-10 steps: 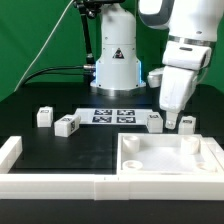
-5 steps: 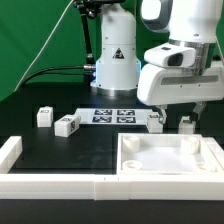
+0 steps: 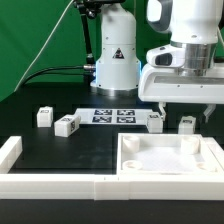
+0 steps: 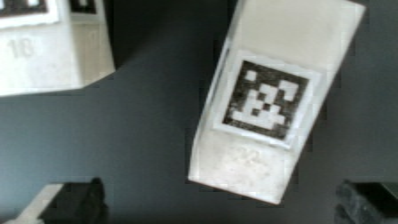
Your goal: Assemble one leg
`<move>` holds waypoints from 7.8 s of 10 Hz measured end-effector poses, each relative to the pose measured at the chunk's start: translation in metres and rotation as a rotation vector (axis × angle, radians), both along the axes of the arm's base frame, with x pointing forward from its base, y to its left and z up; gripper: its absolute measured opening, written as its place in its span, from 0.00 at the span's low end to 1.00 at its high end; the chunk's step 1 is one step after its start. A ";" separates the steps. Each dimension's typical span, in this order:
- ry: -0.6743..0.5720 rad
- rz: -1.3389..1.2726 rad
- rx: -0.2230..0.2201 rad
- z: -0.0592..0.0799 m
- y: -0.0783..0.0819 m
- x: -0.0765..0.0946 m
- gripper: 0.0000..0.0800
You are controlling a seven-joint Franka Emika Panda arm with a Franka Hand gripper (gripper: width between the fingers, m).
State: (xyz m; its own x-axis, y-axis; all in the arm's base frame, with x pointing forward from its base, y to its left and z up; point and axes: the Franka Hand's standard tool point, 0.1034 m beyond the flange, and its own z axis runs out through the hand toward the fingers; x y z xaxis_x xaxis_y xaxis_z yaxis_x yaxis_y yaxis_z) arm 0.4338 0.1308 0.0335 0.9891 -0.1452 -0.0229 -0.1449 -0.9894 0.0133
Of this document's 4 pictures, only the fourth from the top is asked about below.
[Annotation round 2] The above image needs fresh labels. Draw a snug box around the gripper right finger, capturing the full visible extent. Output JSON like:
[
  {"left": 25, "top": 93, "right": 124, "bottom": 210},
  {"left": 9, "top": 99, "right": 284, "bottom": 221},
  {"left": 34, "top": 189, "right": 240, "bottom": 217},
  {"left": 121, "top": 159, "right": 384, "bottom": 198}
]
[{"left": 334, "top": 181, "right": 398, "bottom": 224}]

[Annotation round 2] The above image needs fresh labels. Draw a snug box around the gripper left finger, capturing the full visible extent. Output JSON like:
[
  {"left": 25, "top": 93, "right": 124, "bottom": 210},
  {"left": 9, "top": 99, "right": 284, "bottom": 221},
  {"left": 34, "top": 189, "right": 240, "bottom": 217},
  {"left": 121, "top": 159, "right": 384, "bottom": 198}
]
[{"left": 4, "top": 178, "right": 108, "bottom": 224}]

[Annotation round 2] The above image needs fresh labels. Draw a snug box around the white leg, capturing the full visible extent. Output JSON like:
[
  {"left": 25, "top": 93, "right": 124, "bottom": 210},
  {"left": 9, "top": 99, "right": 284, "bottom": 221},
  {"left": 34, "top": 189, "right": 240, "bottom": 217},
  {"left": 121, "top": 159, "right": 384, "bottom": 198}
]
[
  {"left": 0, "top": 0, "right": 116, "bottom": 97},
  {"left": 188, "top": 0, "right": 366, "bottom": 204}
]

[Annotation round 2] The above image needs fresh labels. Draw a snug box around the white leg behind tabletop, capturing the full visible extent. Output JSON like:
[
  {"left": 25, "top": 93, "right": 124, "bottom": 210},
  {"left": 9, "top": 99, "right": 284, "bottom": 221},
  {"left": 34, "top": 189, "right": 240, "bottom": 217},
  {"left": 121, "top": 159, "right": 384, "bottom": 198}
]
[{"left": 0, "top": 0, "right": 116, "bottom": 97}]

